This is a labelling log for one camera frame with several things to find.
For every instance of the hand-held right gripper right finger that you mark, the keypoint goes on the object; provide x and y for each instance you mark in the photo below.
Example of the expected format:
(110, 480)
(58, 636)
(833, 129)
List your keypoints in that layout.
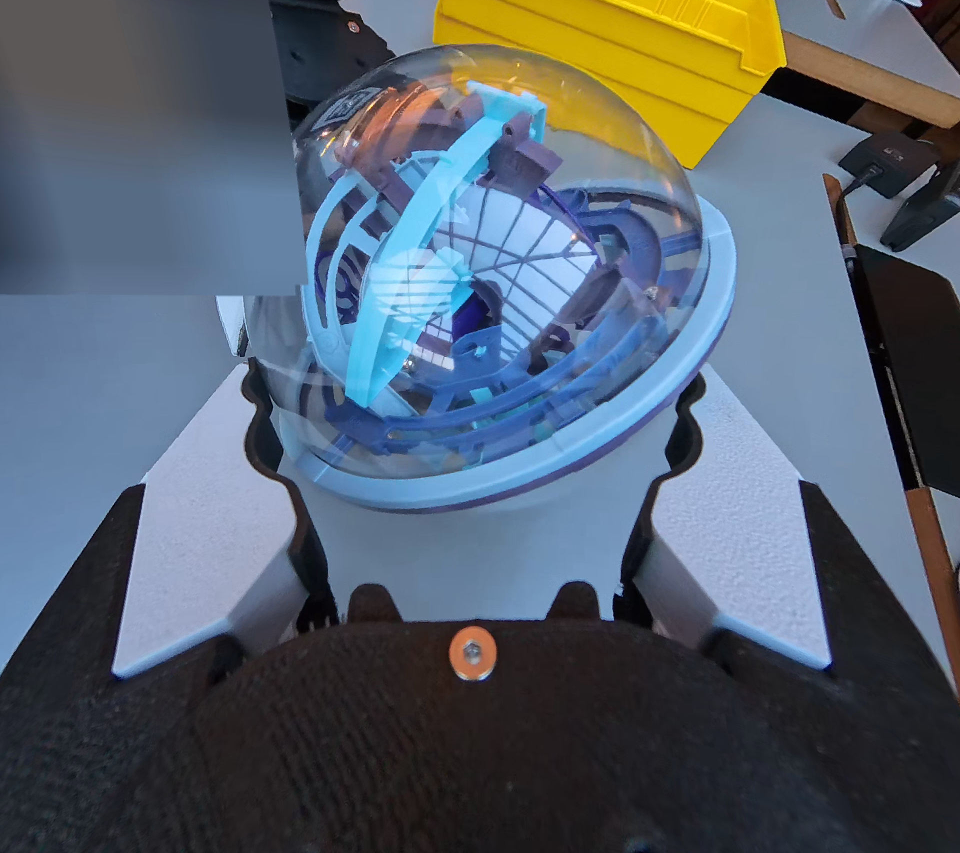
(739, 530)

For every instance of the yellow storage bin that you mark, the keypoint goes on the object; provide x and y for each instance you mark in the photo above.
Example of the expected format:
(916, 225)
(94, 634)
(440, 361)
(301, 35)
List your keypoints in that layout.
(600, 43)

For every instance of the black desk mat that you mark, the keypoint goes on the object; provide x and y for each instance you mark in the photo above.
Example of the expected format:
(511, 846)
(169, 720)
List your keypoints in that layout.
(915, 343)

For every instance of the clear plastic maze ball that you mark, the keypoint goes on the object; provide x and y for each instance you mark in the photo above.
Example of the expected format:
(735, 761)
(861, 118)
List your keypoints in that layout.
(487, 268)

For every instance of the black power adapter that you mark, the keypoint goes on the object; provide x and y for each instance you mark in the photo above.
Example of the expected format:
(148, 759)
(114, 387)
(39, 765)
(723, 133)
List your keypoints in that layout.
(892, 159)
(926, 215)

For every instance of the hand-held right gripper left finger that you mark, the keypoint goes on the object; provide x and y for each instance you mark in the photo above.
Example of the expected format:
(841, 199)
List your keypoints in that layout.
(195, 530)

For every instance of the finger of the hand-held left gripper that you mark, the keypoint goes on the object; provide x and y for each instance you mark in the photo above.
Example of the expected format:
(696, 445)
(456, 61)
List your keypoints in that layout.
(231, 324)

